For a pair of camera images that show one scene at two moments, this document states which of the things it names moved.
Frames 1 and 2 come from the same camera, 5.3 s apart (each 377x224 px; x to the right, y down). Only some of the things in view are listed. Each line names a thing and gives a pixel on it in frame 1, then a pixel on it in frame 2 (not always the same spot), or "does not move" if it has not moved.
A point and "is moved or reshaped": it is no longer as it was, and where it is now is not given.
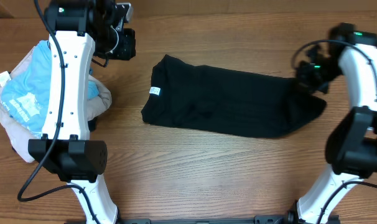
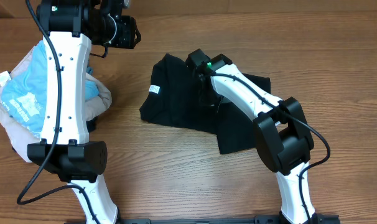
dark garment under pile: x=92 y=124 does not move
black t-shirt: x=217 y=98 is moved or reshaped
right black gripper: x=302 y=73 → x=203 y=92
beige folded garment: x=18 y=134 does not move
